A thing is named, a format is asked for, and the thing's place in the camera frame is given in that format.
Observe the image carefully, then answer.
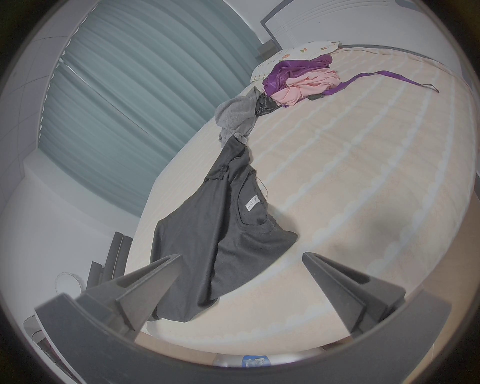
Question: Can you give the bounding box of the white round disc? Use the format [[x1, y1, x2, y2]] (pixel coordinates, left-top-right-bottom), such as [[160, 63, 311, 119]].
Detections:
[[55, 272, 82, 299]]

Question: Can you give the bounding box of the blue-green curtain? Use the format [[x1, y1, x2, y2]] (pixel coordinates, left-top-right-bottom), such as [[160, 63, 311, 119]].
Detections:
[[37, 62, 186, 218], [62, 0, 272, 156]]

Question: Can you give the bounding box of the black T-shirt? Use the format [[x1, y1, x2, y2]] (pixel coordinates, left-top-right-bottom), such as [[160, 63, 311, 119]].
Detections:
[[147, 138, 299, 324]]

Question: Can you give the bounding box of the grey bedside table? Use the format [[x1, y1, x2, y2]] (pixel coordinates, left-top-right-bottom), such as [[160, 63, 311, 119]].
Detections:
[[258, 40, 283, 58]]

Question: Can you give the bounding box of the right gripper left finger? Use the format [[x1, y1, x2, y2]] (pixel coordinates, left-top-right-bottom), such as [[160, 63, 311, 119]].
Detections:
[[77, 253, 183, 332]]

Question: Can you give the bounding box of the bed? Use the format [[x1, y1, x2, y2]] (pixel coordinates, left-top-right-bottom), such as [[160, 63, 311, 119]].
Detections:
[[129, 0, 480, 357]]

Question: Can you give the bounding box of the purple garment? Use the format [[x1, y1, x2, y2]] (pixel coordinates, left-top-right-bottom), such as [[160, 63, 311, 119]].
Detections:
[[262, 54, 440, 99]]

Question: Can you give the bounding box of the pink garment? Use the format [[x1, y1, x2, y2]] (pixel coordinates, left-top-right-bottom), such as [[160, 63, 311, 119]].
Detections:
[[270, 69, 341, 108]]

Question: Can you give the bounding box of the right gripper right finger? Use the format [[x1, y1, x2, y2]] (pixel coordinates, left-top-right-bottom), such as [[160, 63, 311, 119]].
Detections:
[[302, 252, 408, 336]]

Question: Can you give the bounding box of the white printed pillow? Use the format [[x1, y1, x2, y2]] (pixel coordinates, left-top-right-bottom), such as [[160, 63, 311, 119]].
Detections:
[[250, 40, 343, 82]]

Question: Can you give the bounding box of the black shiny garment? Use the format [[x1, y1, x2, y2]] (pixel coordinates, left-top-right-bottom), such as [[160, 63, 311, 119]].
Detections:
[[255, 93, 283, 116]]

